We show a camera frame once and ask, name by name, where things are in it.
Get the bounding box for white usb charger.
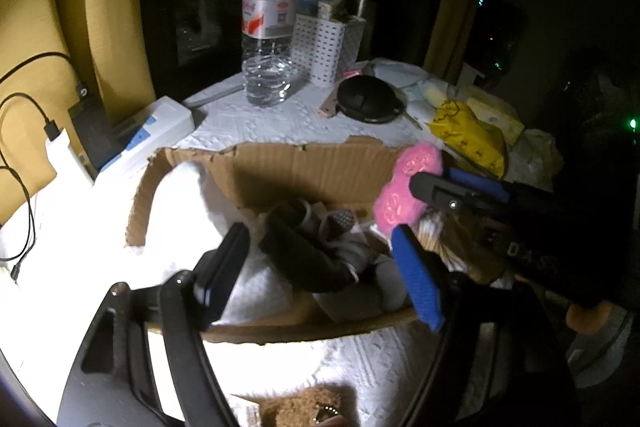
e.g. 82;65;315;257
44;119;93;186

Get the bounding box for black power adapter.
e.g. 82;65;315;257
67;83;122;172

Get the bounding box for grey knit gloves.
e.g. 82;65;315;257
259;198;380;294

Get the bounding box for brown fuzzy plush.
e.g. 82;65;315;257
259;387;354;427

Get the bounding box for white paper towel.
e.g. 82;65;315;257
143;161;293;325

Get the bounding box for clear water bottle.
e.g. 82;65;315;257
241;0;298;107

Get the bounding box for brown cardboard box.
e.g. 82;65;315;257
126;136;416;345

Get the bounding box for white perforated basket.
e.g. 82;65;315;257
291;14;366;88

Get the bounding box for white power strip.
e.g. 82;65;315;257
99;96;195;174

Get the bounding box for black charging cable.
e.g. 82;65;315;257
0;51;76;283

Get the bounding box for pale tissue pack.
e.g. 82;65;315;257
466;98;524;146

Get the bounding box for pink plush toy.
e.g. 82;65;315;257
372;142;444;236

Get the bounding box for white embossed table cloth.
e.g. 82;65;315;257
1;77;436;426

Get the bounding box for crumpled clear plastic bag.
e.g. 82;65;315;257
504;129;562;192

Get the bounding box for black round pouch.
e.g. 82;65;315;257
336;75;405;124

